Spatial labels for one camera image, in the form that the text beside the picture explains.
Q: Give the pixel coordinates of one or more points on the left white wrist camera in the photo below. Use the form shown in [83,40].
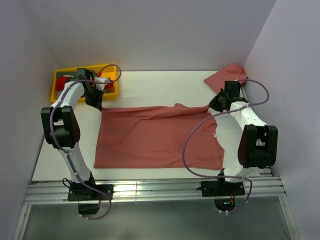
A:
[102,81]

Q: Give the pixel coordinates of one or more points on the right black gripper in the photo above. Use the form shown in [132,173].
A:
[213,103]

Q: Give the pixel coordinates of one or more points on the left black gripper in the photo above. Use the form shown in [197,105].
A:
[97,103]

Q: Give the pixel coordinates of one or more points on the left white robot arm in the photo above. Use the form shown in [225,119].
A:
[61,128]

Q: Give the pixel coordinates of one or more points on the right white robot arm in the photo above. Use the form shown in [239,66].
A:
[258,144]

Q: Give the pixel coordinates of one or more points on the salmon pink t-shirt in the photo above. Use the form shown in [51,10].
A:
[153,137]
[232,72]

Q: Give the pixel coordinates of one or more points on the rolled red t-shirt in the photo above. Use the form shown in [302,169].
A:
[60,83]

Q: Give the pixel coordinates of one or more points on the rolled grey t-shirt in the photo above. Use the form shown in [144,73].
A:
[60,73]

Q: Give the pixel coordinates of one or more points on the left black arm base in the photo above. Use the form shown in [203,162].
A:
[89,201]

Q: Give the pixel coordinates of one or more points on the folded salmon pink t-shirt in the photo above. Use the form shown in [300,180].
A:
[232,72]

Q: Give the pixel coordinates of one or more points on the aluminium rail frame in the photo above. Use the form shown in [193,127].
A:
[139,185]

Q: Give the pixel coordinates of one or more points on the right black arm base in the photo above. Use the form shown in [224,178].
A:
[222,188]

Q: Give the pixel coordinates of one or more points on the yellow plastic tray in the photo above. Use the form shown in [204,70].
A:
[109,72]

